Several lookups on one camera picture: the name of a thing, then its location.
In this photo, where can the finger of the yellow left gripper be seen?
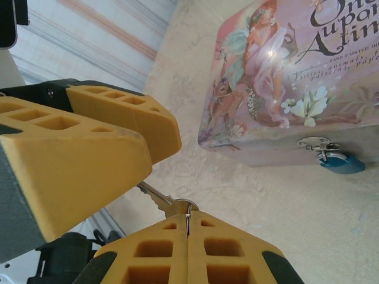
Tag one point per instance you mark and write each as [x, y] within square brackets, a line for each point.
[154, 133]
[83, 177]

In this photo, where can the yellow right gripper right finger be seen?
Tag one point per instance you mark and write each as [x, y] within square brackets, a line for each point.
[225, 251]

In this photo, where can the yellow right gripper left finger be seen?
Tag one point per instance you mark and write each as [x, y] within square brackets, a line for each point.
[154, 251]

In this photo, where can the silver key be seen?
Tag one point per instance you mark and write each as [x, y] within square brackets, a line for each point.
[161, 201]

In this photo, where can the blue padlock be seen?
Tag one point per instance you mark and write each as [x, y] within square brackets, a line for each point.
[343, 165]

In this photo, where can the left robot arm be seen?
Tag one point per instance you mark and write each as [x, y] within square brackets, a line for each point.
[65, 254]

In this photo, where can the silver hasp latch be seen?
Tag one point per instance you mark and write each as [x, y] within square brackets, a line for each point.
[311, 142]

